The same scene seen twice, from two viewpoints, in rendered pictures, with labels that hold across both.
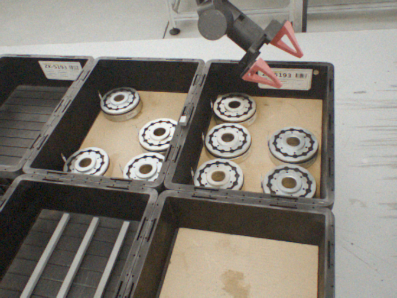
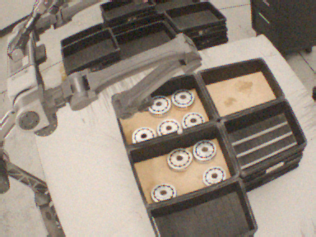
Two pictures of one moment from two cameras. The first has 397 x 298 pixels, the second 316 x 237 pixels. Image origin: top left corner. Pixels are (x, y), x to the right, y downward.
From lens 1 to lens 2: 1.69 m
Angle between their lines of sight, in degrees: 68
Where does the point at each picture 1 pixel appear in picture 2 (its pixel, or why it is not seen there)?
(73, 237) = (244, 161)
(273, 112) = (135, 126)
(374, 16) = not seen: outside the picture
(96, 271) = (250, 143)
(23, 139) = (209, 226)
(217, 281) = (230, 107)
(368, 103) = (90, 114)
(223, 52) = (69, 197)
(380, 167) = not seen: hidden behind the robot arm
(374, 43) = not seen: hidden behind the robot
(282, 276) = (217, 92)
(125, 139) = (186, 179)
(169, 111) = (155, 172)
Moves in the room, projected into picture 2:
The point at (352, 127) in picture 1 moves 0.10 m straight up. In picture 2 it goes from (110, 115) to (106, 103)
